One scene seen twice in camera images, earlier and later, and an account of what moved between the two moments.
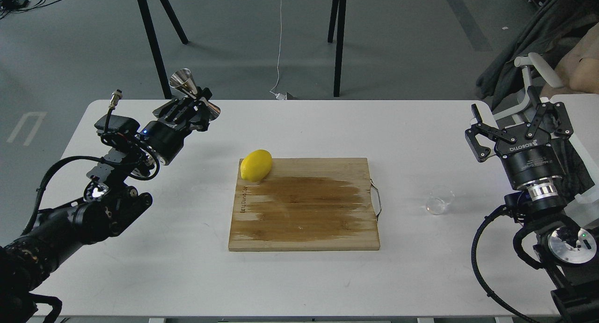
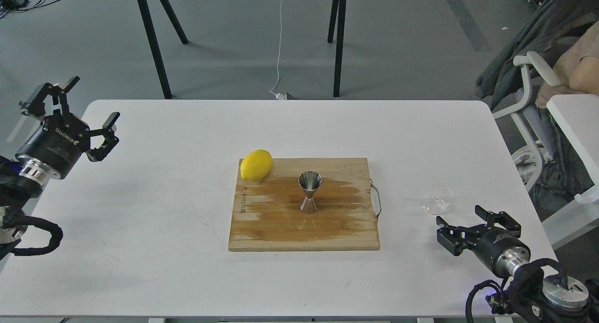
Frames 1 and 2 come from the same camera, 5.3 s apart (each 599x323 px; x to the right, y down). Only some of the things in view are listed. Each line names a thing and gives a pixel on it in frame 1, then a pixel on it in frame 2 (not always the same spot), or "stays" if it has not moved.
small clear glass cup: x=439 y=200 stays
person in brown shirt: x=578 y=69 stays
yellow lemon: x=256 y=166 stays
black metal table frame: x=339 y=3 stays
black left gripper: x=165 y=136 -> x=54 y=149
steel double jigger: x=182 y=79 -> x=310 y=181
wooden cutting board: x=306 y=204 stays
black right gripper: x=534 y=164 -> x=500 y=250
